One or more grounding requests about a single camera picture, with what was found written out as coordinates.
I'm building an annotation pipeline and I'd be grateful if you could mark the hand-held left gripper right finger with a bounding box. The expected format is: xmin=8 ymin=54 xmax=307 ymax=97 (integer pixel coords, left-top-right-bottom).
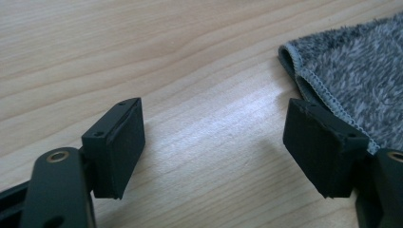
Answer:
xmin=282 ymin=98 xmax=370 ymax=199

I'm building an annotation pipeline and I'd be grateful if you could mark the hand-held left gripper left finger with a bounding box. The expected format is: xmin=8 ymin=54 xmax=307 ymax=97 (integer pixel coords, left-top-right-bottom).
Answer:
xmin=81 ymin=97 xmax=146 ymax=200

